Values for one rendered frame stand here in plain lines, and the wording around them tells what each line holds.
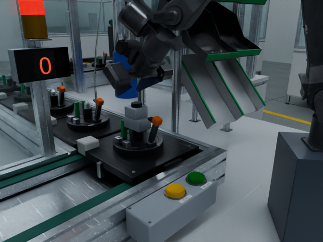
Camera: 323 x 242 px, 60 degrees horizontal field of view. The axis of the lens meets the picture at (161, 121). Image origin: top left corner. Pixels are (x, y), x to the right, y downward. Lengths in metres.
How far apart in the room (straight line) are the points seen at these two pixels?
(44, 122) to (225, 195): 0.51
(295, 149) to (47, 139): 0.59
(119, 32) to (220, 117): 0.92
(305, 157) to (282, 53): 9.79
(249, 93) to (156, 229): 0.69
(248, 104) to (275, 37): 9.46
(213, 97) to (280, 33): 9.49
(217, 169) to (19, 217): 0.49
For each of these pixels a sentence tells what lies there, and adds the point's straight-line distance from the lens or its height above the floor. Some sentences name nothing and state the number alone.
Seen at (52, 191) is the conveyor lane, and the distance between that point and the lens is 0.73.
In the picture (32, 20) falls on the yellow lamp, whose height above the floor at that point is 1.30.
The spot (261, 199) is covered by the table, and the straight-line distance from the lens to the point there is 0.80.
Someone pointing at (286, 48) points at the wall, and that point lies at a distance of 10.27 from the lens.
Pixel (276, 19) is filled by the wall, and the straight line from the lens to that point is 10.50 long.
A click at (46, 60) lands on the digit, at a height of 1.21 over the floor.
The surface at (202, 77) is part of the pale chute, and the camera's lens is 0.97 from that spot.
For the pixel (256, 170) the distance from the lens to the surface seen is 0.93.
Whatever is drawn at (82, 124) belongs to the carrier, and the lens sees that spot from 0.92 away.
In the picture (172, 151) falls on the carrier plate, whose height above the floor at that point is 0.97.
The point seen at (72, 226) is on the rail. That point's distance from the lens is 0.55.
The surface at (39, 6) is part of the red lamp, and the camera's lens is 0.70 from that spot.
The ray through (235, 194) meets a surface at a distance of 0.80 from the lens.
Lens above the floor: 1.30
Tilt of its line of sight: 20 degrees down
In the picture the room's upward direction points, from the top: straight up
